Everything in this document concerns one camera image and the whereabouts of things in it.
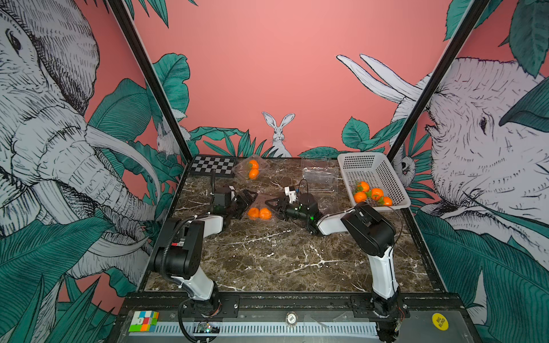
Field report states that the orange container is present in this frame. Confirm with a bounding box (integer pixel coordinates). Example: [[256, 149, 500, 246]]
[[259, 208, 272, 220], [247, 207, 260, 220], [378, 197, 393, 207], [248, 169, 260, 180], [357, 182, 370, 193]]

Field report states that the clear clamshell container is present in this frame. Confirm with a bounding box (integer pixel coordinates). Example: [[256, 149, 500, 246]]
[[232, 154, 270, 182], [301, 159, 339, 193], [301, 182, 342, 213], [244, 193, 277, 222]]

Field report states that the white perforated plastic basket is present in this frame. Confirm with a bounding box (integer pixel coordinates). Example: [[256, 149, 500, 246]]
[[337, 151, 411, 210]]

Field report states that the orange with leaf centre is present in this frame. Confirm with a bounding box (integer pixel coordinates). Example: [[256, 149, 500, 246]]
[[370, 188, 385, 202]]

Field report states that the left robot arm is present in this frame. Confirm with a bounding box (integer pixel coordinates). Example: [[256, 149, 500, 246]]
[[150, 187, 258, 302]]

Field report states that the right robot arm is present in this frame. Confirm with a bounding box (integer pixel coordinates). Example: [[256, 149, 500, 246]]
[[264, 193, 399, 302]]

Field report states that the black white checkerboard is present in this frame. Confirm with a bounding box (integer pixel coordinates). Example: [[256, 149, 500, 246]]
[[190, 154, 237, 178]]

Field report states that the colourful rubik cube front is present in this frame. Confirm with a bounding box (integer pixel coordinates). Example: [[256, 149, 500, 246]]
[[129, 311, 160, 332]]

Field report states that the yellow round sticker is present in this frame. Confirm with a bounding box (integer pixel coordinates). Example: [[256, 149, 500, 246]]
[[432, 312, 449, 331]]

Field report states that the white slotted cable duct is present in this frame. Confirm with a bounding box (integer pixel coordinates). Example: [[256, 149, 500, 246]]
[[184, 322, 378, 339]]

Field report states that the black front rail frame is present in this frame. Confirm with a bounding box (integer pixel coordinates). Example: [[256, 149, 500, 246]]
[[108, 292, 480, 343]]

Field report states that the left black frame post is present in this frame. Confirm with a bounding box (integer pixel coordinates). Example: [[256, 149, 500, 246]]
[[107, 0, 193, 163]]

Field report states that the black frame post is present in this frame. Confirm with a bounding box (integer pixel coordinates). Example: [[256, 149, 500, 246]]
[[387, 0, 490, 161], [107, 0, 193, 163]]

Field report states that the right black frame post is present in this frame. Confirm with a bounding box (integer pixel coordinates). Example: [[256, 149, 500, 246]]
[[387, 0, 490, 161]]

